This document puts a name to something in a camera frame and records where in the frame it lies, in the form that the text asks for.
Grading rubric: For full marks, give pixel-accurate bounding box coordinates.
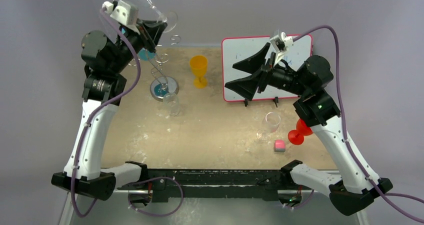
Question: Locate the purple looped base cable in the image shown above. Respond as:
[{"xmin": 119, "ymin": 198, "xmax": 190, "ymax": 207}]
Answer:
[{"xmin": 127, "ymin": 177, "xmax": 185, "ymax": 218}]

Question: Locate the purple camera cable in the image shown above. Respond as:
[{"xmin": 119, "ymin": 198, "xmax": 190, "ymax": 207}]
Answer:
[
  {"xmin": 70, "ymin": 8, "xmax": 143, "ymax": 218},
  {"xmin": 293, "ymin": 25, "xmax": 424, "ymax": 224}
]

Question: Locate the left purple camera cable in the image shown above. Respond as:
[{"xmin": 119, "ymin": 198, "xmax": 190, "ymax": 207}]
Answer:
[{"xmin": 70, "ymin": 8, "xmax": 143, "ymax": 218}]

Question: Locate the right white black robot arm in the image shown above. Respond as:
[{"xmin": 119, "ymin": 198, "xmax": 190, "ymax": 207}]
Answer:
[{"xmin": 224, "ymin": 43, "xmax": 393, "ymax": 216}]

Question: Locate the clear wine glass right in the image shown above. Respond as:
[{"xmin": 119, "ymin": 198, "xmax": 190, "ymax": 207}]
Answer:
[{"xmin": 256, "ymin": 112, "xmax": 281, "ymax": 141}]

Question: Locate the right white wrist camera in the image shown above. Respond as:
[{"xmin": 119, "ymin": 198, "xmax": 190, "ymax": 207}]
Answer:
[{"xmin": 269, "ymin": 30, "xmax": 294, "ymax": 66}]

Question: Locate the blue plastic wine glass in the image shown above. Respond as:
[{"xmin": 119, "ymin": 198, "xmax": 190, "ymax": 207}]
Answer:
[{"xmin": 120, "ymin": 27, "xmax": 157, "ymax": 61}]

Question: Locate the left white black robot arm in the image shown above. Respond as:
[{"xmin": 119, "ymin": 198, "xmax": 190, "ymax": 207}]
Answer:
[{"xmin": 51, "ymin": 20, "xmax": 167, "ymax": 201}]

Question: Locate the clear tumbler glass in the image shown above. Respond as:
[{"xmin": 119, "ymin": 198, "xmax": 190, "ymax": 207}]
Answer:
[{"xmin": 162, "ymin": 92, "xmax": 181, "ymax": 116}]

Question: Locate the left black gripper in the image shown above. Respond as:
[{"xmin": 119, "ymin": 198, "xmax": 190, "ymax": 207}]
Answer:
[{"xmin": 109, "ymin": 17, "xmax": 167, "ymax": 74}]

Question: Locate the silver wire wine glass rack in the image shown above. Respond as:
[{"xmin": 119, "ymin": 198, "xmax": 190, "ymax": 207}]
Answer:
[{"xmin": 148, "ymin": 51, "xmax": 180, "ymax": 102}]

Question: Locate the clear champagne flute glass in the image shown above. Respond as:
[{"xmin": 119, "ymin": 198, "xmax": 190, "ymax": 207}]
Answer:
[{"xmin": 136, "ymin": 0, "xmax": 179, "ymax": 33}]

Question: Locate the pink grey eraser block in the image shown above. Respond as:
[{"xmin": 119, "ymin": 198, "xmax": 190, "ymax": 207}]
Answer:
[{"xmin": 273, "ymin": 139, "xmax": 286, "ymax": 153}]

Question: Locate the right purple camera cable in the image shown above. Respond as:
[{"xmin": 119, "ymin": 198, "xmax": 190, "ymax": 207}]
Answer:
[{"xmin": 293, "ymin": 25, "xmax": 424, "ymax": 224}]

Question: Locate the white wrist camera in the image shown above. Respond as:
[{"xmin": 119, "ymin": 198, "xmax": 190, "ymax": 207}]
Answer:
[
  {"xmin": 269, "ymin": 30, "xmax": 294, "ymax": 66},
  {"xmin": 101, "ymin": 0, "xmax": 140, "ymax": 34}
]

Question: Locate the red plastic wine glass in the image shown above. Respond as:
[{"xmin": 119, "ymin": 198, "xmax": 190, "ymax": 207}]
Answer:
[{"xmin": 287, "ymin": 119, "xmax": 313, "ymax": 146}]

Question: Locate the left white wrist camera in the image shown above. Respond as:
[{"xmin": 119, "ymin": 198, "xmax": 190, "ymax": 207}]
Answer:
[{"xmin": 101, "ymin": 0, "xmax": 140, "ymax": 34}]

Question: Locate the orange plastic wine glass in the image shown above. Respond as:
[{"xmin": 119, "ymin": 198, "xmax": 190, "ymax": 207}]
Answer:
[{"xmin": 189, "ymin": 55, "xmax": 208, "ymax": 89}]

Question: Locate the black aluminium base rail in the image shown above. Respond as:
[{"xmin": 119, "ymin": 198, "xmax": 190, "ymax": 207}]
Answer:
[{"xmin": 112, "ymin": 169, "xmax": 339, "ymax": 205}]

